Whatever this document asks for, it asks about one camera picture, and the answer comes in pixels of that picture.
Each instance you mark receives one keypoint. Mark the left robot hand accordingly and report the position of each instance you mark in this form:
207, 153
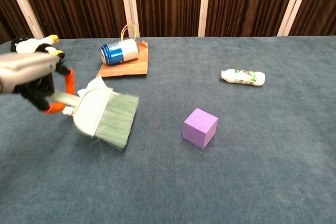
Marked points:
23, 72

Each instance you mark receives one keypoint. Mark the light green hand brush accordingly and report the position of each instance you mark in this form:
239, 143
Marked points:
92, 108

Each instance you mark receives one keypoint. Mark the penguin plush toy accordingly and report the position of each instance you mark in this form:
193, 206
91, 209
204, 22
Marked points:
29, 45

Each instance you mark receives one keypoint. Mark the crumpled white paper tissue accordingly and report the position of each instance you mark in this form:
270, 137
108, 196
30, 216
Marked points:
97, 83

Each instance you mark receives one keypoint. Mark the blue and white can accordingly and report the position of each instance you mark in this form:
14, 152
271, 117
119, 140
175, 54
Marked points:
120, 51

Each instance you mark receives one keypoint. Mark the brown paper bag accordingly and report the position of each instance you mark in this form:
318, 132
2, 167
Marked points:
131, 69

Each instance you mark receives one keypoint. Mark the purple cube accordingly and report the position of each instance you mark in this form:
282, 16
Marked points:
199, 129

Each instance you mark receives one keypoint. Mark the small white plastic bottle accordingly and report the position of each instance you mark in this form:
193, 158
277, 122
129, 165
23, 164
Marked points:
244, 77

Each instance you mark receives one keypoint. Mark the blue felt table cover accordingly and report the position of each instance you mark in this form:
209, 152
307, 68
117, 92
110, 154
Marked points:
236, 169

